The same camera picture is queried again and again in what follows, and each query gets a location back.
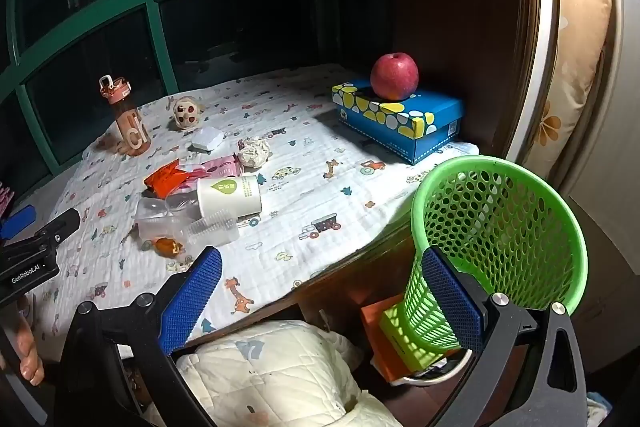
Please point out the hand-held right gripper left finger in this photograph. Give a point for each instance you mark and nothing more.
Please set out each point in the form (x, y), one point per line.
(192, 302)

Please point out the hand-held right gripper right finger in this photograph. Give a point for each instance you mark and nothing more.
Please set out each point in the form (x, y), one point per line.
(450, 302)

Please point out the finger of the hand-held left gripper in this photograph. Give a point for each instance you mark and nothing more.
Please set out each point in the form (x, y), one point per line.
(62, 224)
(17, 222)

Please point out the orange candy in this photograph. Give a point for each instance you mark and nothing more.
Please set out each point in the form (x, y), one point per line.
(167, 246)

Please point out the green plastic mesh basket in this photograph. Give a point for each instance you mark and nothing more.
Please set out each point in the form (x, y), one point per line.
(500, 227)

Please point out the clear plastic tray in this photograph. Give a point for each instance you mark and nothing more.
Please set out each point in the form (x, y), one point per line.
(155, 217)

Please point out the white paper cup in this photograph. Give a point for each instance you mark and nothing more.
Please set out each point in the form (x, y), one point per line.
(227, 197)

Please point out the orange snack wrapper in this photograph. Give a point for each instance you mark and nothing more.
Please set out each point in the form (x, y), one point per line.
(165, 179)

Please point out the pink snack wrapper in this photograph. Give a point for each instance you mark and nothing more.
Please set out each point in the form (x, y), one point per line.
(220, 167)

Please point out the paper ball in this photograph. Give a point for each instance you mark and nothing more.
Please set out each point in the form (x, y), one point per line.
(254, 153)

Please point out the white tissue packet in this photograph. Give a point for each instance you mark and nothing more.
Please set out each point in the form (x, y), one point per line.
(206, 139)

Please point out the person's left hand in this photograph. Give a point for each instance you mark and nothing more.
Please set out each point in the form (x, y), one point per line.
(29, 342)

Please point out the pink ribbed cloth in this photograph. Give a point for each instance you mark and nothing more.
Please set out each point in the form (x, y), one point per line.
(5, 197)

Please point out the green box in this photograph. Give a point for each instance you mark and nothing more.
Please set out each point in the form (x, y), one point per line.
(400, 337)

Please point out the orange box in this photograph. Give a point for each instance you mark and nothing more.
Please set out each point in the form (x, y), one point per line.
(375, 332)

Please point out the white quilted jacket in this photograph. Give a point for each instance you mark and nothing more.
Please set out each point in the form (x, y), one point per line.
(260, 377)

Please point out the pink water bottle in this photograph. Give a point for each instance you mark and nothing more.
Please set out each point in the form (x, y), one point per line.
(131, 132)

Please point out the printed white blanket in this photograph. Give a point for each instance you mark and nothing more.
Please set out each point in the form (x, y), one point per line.
(310, 187)

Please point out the small beige plush toy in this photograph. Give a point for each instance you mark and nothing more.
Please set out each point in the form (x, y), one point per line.
(185, 112)

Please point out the blue spotted cardboard box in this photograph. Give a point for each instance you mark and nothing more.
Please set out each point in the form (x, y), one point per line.
(400, 127)

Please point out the red apple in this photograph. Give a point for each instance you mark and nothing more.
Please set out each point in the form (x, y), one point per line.
(395, 74)

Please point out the floral beige pillow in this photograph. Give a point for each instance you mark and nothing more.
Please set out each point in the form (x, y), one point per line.
(575, 57)

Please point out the brown wooden board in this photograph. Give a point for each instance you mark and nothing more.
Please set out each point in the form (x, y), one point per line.
(460, 7)

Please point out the green window frame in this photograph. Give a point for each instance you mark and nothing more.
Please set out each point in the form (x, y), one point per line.
(150, 2)

